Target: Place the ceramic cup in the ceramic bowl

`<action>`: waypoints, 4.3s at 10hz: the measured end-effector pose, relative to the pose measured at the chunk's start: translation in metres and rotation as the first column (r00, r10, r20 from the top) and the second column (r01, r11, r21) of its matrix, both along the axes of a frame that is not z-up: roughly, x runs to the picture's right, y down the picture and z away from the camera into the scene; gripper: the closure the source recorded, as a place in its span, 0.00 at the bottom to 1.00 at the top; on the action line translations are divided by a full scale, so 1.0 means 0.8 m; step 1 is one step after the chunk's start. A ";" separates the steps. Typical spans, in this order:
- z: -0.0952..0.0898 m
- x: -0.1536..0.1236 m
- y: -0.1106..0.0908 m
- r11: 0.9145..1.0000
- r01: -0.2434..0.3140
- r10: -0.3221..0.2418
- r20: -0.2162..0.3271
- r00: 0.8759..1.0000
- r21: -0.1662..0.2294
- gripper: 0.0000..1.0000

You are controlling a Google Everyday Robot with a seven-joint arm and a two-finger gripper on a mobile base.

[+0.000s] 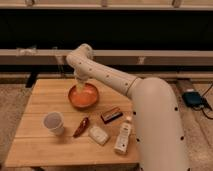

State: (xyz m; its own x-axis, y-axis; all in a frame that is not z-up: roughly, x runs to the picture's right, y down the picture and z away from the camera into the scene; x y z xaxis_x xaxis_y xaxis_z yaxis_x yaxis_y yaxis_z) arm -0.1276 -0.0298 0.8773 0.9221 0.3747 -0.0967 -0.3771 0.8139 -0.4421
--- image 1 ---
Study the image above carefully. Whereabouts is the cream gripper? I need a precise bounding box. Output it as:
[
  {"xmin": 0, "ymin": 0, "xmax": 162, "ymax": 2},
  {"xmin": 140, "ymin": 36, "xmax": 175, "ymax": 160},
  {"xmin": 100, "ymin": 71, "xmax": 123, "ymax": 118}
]
[{"xmin": 74, "ymin": 71, "xmax": 89, "ymax": 93}]

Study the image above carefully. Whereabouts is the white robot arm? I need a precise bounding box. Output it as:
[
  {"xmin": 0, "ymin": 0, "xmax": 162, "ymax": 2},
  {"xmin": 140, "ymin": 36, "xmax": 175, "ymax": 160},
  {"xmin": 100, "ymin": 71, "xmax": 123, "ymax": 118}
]
[{"xmin": 66, "ymin": 44, "xmax": 190, "ymax": 171}]

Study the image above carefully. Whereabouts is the orange ceramic bowl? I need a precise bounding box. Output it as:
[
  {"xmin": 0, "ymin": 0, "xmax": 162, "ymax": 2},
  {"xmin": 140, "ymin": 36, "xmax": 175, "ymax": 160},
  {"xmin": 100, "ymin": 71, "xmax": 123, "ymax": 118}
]
[{"xmin": 68, "ymin": 83, "xmax": 99, "ymax": 109}]

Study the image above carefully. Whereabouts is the red chili pepper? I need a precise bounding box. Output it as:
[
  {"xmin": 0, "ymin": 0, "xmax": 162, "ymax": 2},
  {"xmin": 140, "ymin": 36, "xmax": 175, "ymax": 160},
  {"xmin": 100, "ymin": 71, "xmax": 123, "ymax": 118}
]
[{"xmin": 73, "ymin": 117, "xmax": 89, "ymax": 138}]

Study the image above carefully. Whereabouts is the brown rectangular box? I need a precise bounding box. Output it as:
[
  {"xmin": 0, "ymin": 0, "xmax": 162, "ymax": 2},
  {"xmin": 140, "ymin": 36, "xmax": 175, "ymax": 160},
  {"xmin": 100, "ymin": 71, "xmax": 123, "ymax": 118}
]
[{"xmin": 101, "ymin": 107, "xmax": 123, "ymax": 124}]

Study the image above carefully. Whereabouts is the wooden table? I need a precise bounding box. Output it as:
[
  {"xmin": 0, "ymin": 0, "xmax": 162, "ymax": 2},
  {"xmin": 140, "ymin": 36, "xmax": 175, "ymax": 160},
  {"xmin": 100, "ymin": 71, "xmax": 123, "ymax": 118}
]
[{"xmin": 5, "ymin": 79, "xmax": 138, "ymax": 167}]

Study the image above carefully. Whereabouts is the small white bottle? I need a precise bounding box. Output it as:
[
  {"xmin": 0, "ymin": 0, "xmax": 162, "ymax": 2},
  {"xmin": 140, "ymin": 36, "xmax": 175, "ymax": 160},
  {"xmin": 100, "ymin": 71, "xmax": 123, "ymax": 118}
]
[{"xmin": 114, "ymin": 116, "xmax": 132, "ymax": 155}]

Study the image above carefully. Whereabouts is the blue device box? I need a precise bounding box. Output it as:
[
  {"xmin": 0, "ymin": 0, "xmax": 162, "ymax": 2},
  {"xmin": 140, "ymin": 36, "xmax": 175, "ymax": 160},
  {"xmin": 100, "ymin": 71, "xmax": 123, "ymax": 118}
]
[{"xmin": 182, "ymin": 91, "xmax": 203, "ymax": 107}]

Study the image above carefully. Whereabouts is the black cable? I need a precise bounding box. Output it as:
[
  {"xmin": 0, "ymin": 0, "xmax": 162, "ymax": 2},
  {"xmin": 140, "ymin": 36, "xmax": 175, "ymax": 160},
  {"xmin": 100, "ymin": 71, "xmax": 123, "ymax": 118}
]
[{"xmin": 193, "ymin": 83, "xmax": 213, "ymax": 120}]

